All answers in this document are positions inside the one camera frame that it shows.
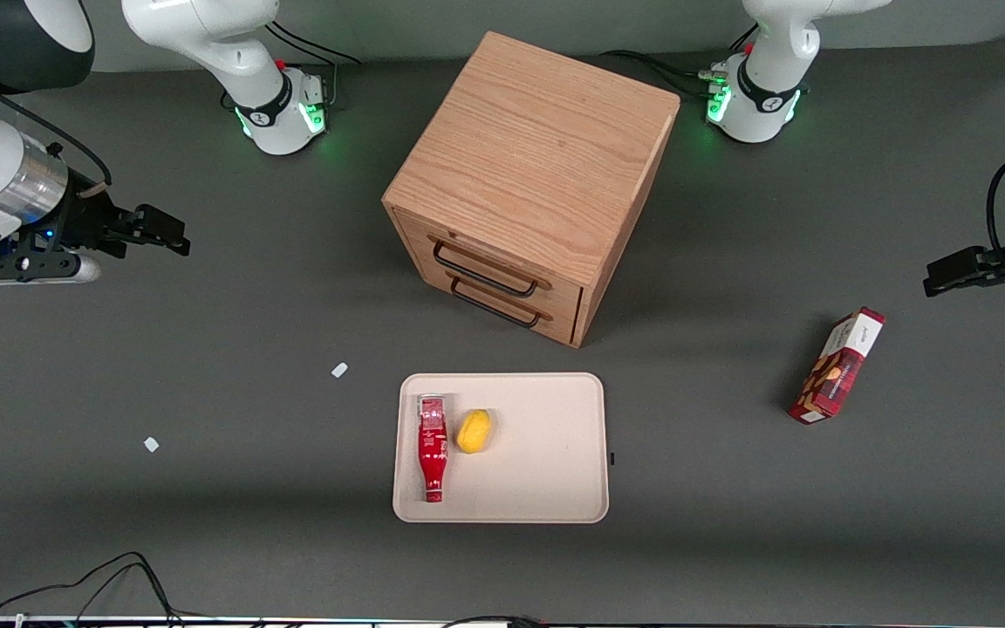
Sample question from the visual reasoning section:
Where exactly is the wooden drawer front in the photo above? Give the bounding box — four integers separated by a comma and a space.
407, 253, 582, 346
396, 212, 586, 322

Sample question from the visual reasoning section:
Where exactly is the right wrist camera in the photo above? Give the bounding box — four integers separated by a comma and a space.
0, 249, 104, 286

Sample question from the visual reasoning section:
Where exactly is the yellow lemon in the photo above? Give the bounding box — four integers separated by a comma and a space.
455, 408, 493, 454

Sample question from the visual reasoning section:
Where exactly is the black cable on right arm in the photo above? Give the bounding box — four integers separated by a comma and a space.
0, 57, 113, 188

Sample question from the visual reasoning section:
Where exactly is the black right base cable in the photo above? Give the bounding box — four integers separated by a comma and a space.
263, 19, 364, 110

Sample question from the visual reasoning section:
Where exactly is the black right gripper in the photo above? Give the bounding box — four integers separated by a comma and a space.
26, 166, 192, 259

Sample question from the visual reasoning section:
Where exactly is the black floor cable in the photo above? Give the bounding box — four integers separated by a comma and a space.
71, 563, 174, 627
0, 550, 185, 627

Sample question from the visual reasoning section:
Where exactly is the black base cable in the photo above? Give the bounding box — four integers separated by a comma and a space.
600, 49, 730, 102
263, 19, 364, 110

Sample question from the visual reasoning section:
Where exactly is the beige plastic tray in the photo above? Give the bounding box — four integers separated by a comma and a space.
392, 372, 610, 524

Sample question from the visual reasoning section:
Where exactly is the wooden drawer cabinet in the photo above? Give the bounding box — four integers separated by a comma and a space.
382, 31, 681, 349

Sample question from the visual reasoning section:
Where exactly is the red cookie box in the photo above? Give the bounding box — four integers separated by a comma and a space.
788, 307, 887, 426

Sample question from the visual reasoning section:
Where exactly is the black metal drawer handle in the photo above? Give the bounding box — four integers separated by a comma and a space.
432, 239, 542, 298
449, 277, 544, 331

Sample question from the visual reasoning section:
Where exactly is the black left base cable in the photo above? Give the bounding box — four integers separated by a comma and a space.
600, 49, 730, 102

